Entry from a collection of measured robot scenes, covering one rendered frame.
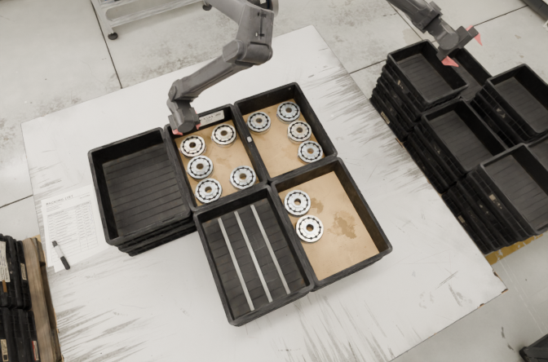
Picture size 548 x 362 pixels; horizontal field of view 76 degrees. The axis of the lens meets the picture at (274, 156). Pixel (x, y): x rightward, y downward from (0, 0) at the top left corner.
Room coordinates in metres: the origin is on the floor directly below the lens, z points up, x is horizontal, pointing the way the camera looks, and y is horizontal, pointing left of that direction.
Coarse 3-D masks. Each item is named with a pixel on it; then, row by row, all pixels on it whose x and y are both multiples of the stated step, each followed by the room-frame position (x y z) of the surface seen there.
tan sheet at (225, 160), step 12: (204, 132) 0.78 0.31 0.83; (180, 144) 0.72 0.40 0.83; (240, 144) 0.73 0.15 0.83; (180, 156) 0.66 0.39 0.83; (216, 156) 0.67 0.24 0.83; (228, 156) 0.67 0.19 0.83; (240, 156) 0.67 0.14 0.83; (216, 168) 0.61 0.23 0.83; (228, 168) 0.61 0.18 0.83; (252, 168) 0.62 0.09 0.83; (192, 180) 0.55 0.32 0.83; (228, 180) 0.56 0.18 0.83; (228, 192) 0.51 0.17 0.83
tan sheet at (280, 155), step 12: (264, 108) 0.92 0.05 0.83; (276, 108) 0.92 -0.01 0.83; (276, 120) 0.86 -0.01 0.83; (300, 120) 0.86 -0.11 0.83; (276, 132) 0.79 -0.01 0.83; (300, 132) 0.80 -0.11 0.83; (264, 144) 0.73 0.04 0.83; (276, 144) 0.73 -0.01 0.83; (288, 144) 0.73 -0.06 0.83; (300, 144) 0.74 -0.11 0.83; (264, 156) 0.67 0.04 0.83; (276, 156) 0.68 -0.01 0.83; (288, 156) 0.68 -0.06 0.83; (324, 156) 0.68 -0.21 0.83; (276, 168) 0.62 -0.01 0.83; (288, 168) 0.62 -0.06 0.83
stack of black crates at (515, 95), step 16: (496, 80) 1.37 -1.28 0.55; (512, 80) 1.43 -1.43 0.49; (528, 80) 1.39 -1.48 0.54; (480, 96) 1.30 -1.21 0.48; (496, 96) 1.24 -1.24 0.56; (512, 96) 1.30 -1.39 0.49; (528, 96) 1.31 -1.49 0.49; (544, 96) 1.27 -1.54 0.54; (480, 112) 1.25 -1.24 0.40; (496, 112) 1.19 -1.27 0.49; (512, 112) 1.13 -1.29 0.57; (528, 112) 1.19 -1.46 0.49; (544, 112) 1.20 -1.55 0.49; (496, 128) 1.13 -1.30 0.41; (512, 128) 1.08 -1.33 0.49; (528, 128) 1.03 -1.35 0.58; (544, 128) 1.02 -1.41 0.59; (512, 144) 1.02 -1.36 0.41
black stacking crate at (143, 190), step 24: (120, 144) 0.66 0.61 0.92; (144, 144) 0.69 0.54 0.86; (96, 168) 0.56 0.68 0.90; (120, 168) 0.60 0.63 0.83; (144, 168) 0.60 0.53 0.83; (168, 168) 0.60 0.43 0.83; (120, 192) 0.49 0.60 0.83; (144, 192) 0.49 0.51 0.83; (168, 192) 0.50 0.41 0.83; (120, 216) 0.39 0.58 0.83; (144, 216) 0.40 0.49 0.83; (168, 216) 0.40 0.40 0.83; (192, 216) 0.40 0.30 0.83; (144, 240) 0.31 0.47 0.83
